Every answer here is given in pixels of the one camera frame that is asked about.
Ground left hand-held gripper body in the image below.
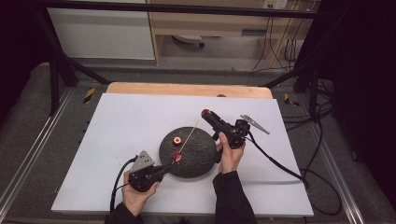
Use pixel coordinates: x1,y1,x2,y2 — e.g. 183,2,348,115
128,150,166,193

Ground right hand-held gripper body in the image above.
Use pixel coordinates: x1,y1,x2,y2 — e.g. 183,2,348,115
214,114,271,149

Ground thin wooden skewer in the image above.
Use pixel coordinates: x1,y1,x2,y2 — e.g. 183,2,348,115
171,120,200,165

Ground black round plate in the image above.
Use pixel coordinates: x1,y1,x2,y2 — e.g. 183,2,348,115
159,126,219,179

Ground person's left hand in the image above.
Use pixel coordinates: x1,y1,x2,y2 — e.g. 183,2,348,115
121,170,161,217

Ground person's right hand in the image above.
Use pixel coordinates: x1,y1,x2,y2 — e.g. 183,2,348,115
216,132,247,175

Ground wooden table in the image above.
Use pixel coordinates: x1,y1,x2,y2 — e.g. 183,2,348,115
106,81,274,100

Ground white board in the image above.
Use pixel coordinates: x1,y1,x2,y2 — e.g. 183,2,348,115
50,92,315,217

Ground yellow black tape strip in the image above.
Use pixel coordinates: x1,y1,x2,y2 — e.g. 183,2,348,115
283,92,300,107
82,88,96,105

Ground white chair base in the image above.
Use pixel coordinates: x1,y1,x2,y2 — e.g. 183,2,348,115
171,34,206,49

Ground light wooden desk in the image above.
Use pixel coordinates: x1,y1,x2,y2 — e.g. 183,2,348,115
146,0,314,68

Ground dark curtain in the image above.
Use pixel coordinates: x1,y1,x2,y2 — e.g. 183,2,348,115
0,0,52,125
317,0,396,214

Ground white cabinet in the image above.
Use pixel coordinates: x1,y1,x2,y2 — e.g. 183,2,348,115
48,7,156,61

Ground left hand-held gripper cable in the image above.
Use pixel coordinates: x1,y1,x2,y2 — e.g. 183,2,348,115
109,155,138,215

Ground hand-held gripper cable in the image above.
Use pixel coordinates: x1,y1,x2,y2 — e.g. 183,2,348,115
109,155,138,215
246,119,343,217

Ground right hand-held gripper cable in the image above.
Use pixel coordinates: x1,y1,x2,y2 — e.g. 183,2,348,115
246,119,343,217

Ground black floor cables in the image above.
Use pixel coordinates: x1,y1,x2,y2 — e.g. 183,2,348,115
281,77,336,133

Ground hanging black cables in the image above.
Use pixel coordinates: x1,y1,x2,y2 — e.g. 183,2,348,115
249,15,301,75

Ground aluminium floor rail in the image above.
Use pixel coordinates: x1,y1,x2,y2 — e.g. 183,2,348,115
0,89,73,213
311,122,366,224

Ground black metal frame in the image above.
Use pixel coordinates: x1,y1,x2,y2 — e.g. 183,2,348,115
32,0,331,118

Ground white wall socket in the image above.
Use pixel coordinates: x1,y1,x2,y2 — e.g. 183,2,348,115
262,0,289,10

